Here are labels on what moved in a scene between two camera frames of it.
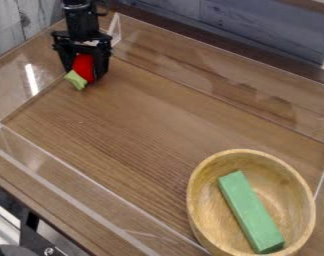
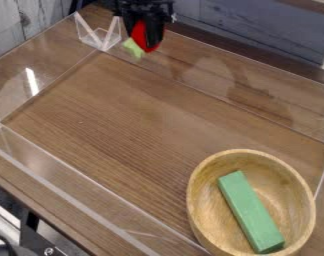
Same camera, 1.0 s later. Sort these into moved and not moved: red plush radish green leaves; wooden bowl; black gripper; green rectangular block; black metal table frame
Moved: black gripper; red plush radish green leaves
Not moved: wooden bowl; green rectangular block; black metal table frame
